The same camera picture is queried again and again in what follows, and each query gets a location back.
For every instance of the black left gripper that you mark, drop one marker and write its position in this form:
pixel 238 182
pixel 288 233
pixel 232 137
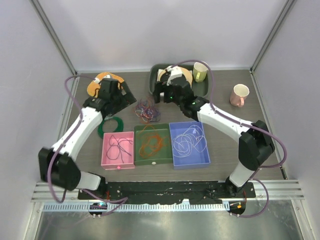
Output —
pixel 126 99

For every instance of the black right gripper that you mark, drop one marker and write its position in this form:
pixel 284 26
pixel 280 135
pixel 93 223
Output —
pixel 158 88

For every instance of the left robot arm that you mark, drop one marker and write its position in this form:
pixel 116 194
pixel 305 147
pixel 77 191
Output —
pixel 57 164

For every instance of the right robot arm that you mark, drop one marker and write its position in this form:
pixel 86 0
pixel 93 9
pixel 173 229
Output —
pixel 255 144

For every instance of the black and tan plate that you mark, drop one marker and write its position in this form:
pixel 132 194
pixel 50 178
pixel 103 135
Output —
pixel 187 74

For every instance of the white square plate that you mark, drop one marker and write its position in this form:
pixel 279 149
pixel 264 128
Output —
pixel 160 72

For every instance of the wooden cutting board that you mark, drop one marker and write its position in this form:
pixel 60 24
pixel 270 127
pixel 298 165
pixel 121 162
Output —
pixel 93 88

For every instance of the dark green tray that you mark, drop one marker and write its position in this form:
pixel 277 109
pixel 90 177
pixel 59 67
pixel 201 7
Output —
pixel 199 88

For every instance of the yellow mug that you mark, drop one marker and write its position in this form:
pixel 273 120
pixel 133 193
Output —
pixel 199 72

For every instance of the pink box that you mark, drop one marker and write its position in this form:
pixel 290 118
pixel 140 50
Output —
pixel 118 151

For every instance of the green box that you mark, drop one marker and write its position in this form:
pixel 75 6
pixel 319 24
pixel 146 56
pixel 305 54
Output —
pixel 152 144

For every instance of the blue box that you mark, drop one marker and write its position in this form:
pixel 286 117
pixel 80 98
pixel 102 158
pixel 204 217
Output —
pixel 189 145

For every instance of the pink mug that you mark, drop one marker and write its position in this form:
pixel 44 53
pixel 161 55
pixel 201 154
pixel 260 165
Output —
pixel 238 95

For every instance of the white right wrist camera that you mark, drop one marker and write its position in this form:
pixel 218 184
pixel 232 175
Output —
pixel 174 72

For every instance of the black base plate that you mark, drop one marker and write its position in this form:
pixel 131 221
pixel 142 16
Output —
pixel 174 192

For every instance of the aluminium corner post left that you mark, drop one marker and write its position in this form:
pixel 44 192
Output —
pixel 53 35

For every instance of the aluminium corner post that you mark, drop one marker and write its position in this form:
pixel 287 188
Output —
pixel 53 35
pixel 281 18

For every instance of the white slotted cable duct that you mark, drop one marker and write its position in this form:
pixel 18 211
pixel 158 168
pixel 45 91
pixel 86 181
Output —
pixel 91 206

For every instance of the aluminium front rail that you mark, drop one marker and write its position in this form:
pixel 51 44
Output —
pixel 277 190

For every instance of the aluminium corner post right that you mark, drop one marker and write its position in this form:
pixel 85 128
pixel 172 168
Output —
pixel 281 18

